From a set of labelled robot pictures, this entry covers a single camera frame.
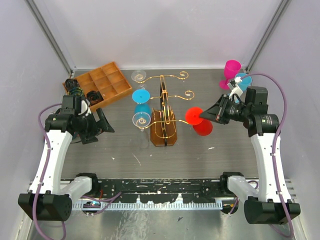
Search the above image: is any black coiled item beside tray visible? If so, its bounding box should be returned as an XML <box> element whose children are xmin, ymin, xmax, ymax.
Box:
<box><xmin>64</xmin><ymin>78</ymin><xmax>84</xmax><ymax>96</ymax></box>

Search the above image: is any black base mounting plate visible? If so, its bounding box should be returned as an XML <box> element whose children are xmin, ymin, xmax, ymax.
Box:
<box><xmin>89</xmin><ymin>178</ymin><xmax>235</xmax><ymax>204</ymax></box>

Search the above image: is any clear wine glass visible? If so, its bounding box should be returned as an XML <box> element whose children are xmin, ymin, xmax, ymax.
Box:
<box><xmin>131</xmin><ymin>70</ymin><xmax>147</xmax><ymax>89</ymax></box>
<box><xmin>132</xmin><ymin>111</ymin><xmax>151</xmax><ymax>141</ymax></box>

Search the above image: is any clear front wine glass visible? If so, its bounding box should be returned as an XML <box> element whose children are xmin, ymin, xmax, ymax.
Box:
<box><xmin>132</xmin><ymin>111</ymin><xmax>151</xmax><ymax>141</ymax></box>

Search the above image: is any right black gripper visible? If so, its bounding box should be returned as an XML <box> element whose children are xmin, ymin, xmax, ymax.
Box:
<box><xmin>199</xmin><ymin>94</ymin><xmax>251</xmax><ymax>125</ymax></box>

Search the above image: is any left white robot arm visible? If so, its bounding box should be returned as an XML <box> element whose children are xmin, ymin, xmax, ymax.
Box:
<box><xmin>18</xmin><ymin>95</ymin><xmax>114</xmax><ymax>222</ymax></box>

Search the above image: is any light blue plastic wine glass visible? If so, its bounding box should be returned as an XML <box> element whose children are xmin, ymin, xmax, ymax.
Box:
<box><xmin>232</xmin><ymin>73</ymin><xmax>252</xmax><ymax>97</ymax></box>

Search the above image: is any gold wire wine glass rack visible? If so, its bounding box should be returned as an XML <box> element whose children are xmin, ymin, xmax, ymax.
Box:
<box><xmin>144</xmin><ymin>71</ymin><xmax>189</xmax><ymax>147</ymax></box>

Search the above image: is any black coiled item on tray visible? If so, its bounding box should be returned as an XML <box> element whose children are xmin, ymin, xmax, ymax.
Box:
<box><xmin>86</xmin><ymin>90</ymin><xmax>103</xmax><ymax>106</ymax></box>

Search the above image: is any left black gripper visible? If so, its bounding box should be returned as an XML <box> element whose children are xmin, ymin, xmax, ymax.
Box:
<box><xmin>75</xmin><ymin>107</ymin><xmax>114</xmax><ymax>144</ymax></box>

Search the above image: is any magenta plastic wine glass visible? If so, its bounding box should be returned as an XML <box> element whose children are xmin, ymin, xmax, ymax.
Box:
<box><xmin>219</xmin><ymin>59</ymin><xmax>242</xmax><ymax>90</ymax></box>

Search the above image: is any red plastic wine glass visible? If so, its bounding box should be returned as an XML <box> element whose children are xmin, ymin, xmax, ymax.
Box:
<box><xmin>185</xmin><ymin>106</ymin><xmax>213</xmax><ymax>137</ymax></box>

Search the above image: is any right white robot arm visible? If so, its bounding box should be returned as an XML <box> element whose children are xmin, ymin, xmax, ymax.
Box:
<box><xmin>200</xmin><ymin>86</ymin><xmax>301</xmax><ymax>225</ymax></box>

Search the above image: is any wooden compartment tray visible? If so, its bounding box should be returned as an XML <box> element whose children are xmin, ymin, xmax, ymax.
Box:
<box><xmin>75</xmin><ymin>61</ymin><xmax>133</xmax><ymax>112</ymax></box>

